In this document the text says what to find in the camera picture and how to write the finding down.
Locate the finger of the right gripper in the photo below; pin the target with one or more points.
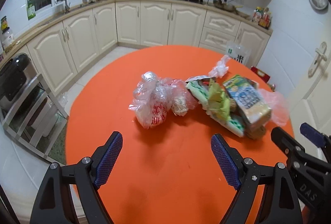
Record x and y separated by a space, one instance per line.
314 136
285 143

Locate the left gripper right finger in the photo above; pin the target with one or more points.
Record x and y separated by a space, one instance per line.
229 160

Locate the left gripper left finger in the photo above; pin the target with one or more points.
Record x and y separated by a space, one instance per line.
104 158

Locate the brown bread chunk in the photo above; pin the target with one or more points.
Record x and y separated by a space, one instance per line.
255 133

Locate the large pink plastic bag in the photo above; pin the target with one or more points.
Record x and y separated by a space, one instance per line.
279 106

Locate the green snack wrapper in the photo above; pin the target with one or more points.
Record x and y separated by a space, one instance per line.
218 102

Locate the clear bag with red print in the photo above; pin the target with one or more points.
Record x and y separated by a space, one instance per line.
154 97

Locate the green checkered plastic package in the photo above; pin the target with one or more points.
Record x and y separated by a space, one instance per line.
198 87

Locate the white twisted plastic wrap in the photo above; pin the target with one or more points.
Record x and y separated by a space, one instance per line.
221 68

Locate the cream lower kitchen cabinets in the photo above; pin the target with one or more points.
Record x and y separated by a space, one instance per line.
63 47

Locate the white door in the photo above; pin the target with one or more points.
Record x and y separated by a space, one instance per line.
309 103

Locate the orange round tablecloth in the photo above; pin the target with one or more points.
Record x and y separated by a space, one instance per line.
166 174

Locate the metal shelf rack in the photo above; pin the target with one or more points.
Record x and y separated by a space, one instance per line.
36 119

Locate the white rice bag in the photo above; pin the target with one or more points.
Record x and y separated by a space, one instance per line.
237 52

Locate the condiment bottles group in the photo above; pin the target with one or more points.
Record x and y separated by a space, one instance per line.
262 17

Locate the black frying pan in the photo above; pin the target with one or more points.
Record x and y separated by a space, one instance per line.
226 6

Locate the metal door handle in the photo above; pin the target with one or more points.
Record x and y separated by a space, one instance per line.
319 57

